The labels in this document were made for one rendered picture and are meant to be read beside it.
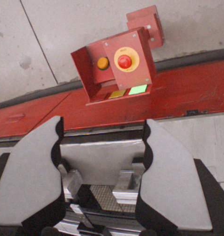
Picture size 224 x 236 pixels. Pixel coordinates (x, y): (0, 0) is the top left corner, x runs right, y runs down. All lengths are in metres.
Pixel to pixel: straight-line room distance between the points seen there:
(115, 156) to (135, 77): 0.26
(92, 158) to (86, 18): 1.03
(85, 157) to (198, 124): 0.43
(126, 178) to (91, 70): 0.37
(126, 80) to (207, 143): 0.30
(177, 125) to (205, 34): 1.02
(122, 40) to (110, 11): 0.83
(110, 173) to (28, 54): 1.36
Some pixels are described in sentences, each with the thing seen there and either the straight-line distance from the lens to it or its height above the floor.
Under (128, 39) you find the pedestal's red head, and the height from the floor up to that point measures 0.78.
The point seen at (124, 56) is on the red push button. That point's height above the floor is 0.81.
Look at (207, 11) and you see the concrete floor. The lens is 1.30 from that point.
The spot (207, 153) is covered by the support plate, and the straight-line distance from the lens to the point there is 0.39.
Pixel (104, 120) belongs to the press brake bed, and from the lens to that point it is 0.70.
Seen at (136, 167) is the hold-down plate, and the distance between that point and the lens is 0.57.
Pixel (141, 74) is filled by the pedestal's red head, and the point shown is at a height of 0.78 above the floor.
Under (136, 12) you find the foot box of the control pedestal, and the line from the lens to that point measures 1.29.
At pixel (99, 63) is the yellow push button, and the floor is 0.73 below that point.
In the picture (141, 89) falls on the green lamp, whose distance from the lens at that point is 0.52.
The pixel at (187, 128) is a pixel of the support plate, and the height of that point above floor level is 1.00.
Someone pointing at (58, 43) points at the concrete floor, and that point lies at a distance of 1.56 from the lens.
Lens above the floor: 1.28
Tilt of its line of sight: 52 degrees down
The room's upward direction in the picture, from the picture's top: 151 degrees counter-clockwise
